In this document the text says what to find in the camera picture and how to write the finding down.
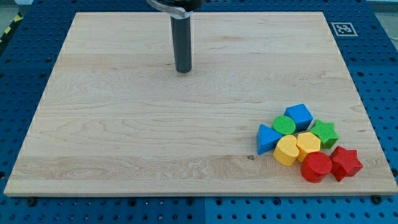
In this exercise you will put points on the robot arm end with clamp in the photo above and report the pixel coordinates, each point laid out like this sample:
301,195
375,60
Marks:
178,9

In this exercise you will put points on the green star block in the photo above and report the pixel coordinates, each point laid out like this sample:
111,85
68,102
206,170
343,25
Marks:
325,132

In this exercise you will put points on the red star block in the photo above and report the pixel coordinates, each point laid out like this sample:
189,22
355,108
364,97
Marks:
345,163

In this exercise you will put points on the blue triangle block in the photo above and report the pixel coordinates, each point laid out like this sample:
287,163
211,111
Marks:
267,139

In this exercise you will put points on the light wooden board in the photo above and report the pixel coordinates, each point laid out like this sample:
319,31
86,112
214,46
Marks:
116,119

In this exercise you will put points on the dark grey cylindrical pointer rod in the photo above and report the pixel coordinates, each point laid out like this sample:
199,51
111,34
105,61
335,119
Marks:
181,36

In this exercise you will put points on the green cylinder block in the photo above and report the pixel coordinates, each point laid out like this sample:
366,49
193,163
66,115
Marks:
284,125

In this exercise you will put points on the yellow heart block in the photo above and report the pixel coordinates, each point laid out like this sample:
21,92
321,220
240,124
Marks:
286,151

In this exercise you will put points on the blue cube block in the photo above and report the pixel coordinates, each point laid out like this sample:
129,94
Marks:
301,116

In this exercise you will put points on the yellow hexagon block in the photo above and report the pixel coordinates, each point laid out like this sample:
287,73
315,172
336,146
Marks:
307,143

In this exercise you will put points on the red cylinder block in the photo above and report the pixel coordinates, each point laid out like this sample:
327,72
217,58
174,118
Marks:
316,167

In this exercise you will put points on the white fiducial marker tag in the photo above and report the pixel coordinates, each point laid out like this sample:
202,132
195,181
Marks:
344,29

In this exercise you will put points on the yellow black hazard tape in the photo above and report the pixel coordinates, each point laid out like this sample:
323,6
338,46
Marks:
11,28

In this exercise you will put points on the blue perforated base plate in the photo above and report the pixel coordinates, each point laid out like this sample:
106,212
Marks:
30,55

